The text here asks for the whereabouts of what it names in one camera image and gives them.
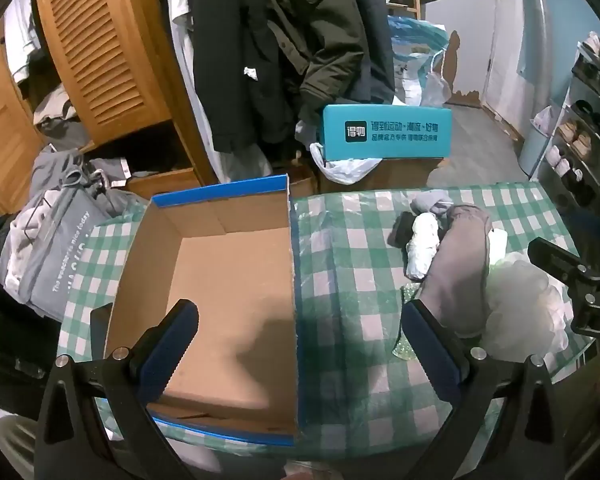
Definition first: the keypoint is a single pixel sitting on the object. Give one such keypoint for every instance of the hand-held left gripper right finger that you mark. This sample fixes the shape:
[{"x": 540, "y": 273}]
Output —
[{"x": 430, "y": 350}]

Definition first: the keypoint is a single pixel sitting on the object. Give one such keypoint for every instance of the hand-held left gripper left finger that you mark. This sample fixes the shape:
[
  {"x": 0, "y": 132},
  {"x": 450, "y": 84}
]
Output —
[{"x": 172, "y": 347}]

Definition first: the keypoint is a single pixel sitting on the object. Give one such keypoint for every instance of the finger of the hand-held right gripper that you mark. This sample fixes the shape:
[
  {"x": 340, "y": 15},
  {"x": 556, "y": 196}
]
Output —
[{"x": 560, "y": 260}]

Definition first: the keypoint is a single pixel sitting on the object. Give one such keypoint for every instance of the white patterned sock pile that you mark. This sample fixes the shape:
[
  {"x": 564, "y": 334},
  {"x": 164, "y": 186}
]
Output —
[{"x": 520, "y": 310}]

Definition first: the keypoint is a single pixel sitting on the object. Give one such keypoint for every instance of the grey-brown cloth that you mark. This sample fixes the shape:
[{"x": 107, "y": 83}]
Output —
[{"x": 457, "y": 270}]

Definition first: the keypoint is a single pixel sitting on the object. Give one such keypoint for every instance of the blue-rimmed cardboard shoebox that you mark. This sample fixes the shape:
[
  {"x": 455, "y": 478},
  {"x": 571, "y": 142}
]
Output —
[{"x": 230, "y": 285}]

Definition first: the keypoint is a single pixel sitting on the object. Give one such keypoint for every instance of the green checkered tablecloth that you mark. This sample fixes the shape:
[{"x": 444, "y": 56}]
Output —
[{"x": 360, "y": 270}]

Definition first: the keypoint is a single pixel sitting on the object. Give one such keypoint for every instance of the light blue trash bin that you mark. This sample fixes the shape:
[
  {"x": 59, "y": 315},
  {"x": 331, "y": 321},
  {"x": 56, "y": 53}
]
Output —
[{"x": 535, "y": 152}]

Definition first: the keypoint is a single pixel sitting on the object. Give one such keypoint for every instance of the group of shoes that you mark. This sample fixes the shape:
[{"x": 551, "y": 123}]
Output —
[{"x": 577, "y": 137}]

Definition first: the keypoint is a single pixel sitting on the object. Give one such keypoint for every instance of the black sock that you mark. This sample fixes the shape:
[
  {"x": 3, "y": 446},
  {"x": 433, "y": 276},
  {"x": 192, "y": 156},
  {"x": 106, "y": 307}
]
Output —
[{"x": 404, "y": 227}]

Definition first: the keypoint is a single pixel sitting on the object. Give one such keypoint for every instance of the grey printed sweatshirt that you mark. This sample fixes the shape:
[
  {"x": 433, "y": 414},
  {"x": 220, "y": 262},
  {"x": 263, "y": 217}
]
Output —
[{"x": 60, "y": 260}]

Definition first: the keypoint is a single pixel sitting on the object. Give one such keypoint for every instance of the grey rolled sock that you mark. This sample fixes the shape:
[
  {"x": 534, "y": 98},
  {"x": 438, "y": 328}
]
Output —
[{"x": 427, "y": 202}]

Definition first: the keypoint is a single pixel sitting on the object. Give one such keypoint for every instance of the metal shoe rack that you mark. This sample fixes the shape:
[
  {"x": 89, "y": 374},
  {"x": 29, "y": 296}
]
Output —
[{"x": 580, "y": 110}]

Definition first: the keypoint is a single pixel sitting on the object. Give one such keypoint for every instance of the brown cardboard box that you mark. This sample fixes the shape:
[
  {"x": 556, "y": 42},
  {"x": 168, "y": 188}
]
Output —
[{"x": 405, "y": 174}]

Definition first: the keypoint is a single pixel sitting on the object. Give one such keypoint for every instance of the white plastic bag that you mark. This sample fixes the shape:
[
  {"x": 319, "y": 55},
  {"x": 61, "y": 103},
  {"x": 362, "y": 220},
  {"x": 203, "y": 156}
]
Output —
[{"x": 345, "y": 167}]

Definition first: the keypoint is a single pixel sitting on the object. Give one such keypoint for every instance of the clear plastic bag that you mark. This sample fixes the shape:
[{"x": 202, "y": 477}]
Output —
[{"x": 437, "y": 90}]

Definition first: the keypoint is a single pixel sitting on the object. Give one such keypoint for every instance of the dark grey hoodie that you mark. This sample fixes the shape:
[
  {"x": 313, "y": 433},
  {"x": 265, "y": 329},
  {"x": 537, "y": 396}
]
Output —
[{"x": 65, "y": 165}]

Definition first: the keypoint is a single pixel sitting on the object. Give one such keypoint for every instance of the teal printed box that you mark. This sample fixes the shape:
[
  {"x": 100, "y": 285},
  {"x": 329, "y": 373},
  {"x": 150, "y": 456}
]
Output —
[{"x": 380, "y": 132}]

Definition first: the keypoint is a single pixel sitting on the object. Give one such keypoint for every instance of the wooden wardrobe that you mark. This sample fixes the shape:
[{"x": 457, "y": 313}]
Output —
[{"x": 5, "y": 150}]

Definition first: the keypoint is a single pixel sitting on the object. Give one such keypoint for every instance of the large blue plastic bag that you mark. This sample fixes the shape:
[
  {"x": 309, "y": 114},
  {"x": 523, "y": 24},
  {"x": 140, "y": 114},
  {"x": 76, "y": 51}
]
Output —
[{"x": 415, "y": 42}]

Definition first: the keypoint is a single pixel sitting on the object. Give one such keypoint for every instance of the black hanging coat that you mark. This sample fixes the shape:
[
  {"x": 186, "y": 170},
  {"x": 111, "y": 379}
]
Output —
[{"x": 230, "y": 60}]

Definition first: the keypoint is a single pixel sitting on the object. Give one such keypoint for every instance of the dark navy hanging coat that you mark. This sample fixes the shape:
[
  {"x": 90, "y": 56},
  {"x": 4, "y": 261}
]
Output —
[{"x": 375, "y": 25}]

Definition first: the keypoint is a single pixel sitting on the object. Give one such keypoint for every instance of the wooden louvered door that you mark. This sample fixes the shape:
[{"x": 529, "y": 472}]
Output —
[{"x": 95, "y": 45}]

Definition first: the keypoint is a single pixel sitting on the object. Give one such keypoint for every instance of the white hanging shirt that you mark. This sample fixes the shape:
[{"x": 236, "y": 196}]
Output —
[{"x": 180, "y": 35}]

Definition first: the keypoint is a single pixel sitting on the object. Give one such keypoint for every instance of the olive hanging jacket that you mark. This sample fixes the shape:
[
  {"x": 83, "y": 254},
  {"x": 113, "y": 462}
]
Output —
[{"x": 325, "y": 35}]

